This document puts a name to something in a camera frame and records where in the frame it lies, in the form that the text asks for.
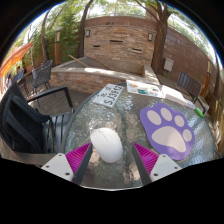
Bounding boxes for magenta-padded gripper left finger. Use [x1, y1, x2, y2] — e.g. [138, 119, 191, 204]
[40, 142, 94, 186]

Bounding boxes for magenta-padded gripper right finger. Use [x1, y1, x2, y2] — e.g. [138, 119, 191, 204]
[131, 142, 184, 186]

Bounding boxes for white computer mouse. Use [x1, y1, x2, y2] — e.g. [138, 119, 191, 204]
[89, 127, 124, 164]

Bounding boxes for purple paw-shaped mouse pad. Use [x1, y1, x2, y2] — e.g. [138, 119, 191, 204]
[139, 102, 196, 161]

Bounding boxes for black cushioned patio armchair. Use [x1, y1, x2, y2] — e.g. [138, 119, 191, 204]
[0, 81, 75, 164]

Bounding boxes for white license plate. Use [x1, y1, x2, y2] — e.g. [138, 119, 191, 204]
[91, 83, 124, 109]

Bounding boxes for large white flat box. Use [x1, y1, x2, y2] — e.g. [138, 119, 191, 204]
[161, 84, 188, 104]

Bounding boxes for small white flat box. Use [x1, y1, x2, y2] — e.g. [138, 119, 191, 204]
[184, 99, 196, 110]

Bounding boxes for stone raised basin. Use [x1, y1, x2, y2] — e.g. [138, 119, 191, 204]
[49, 56, 161, 95]

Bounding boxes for dark slatted patio chair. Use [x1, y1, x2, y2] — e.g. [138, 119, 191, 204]
[175, 70, 209, 116]

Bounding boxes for black mesh patio chair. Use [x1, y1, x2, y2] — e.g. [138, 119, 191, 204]
[30, 59, 54, 96]

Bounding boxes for person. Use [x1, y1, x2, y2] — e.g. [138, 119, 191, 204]
[15, 65, 25, 83]

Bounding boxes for thick tree trunk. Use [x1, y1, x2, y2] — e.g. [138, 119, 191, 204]
[151, 0, 172, 76]

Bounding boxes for slender leaning tree trunk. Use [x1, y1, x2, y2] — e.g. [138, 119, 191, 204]
[75, 0, 95, 59]

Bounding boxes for orange patio umbrella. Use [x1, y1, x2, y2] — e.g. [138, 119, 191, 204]
[0, 42, 34, 78]

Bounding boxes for grey utility wall box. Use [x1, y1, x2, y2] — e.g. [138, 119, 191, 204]
[163, 57, 175, 73]

